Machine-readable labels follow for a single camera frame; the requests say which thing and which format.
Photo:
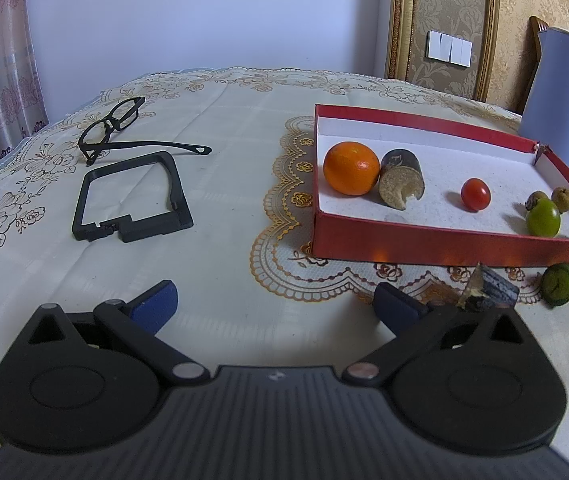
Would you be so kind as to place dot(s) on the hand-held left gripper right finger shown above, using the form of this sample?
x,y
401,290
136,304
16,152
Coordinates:
x,y
394,308

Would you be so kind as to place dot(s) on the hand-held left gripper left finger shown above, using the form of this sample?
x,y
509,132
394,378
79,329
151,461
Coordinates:
x,y
157,306

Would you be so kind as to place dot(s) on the dark sugarcane piece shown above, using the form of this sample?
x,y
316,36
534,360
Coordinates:
x,y
497,287

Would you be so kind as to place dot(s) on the dark sugarcane piece bitten end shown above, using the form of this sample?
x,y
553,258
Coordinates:
x,y
399,180

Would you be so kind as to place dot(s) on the red cherry tomato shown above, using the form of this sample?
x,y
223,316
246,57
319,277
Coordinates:
x,y
475,194

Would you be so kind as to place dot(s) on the orange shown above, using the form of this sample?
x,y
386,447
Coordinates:
x,y
350,169

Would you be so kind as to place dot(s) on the red shallow box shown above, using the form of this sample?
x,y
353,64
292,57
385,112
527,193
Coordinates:
x,y
439,160

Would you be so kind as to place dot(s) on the green tomato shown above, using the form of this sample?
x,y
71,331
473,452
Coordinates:
x,y
543,218

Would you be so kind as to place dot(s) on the brown longan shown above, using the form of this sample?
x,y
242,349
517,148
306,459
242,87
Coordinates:
x,y
562,199
533,199

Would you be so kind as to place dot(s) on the black eyeglasses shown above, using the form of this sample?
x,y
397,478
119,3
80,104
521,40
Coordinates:
x,y
139,146

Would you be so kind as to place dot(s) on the green cut fruit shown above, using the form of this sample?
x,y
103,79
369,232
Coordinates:
x,y
559,285

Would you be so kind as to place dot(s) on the cream embroidered tablecloth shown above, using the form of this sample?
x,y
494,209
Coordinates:
x,y
239,160

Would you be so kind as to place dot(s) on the blue electric kettle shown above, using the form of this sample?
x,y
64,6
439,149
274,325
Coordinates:
x,y
564,95

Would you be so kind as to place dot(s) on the wooden headboard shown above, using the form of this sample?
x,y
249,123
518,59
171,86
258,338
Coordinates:
x,y
536,25

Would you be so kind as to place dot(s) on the black rectangular frame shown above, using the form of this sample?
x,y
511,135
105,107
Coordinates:
x,y
177,195

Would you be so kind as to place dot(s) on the white light switch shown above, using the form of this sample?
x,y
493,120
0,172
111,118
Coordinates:
x,y
448,47

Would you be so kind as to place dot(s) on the gold wall frame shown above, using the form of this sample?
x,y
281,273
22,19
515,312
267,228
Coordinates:
x,y
404,20

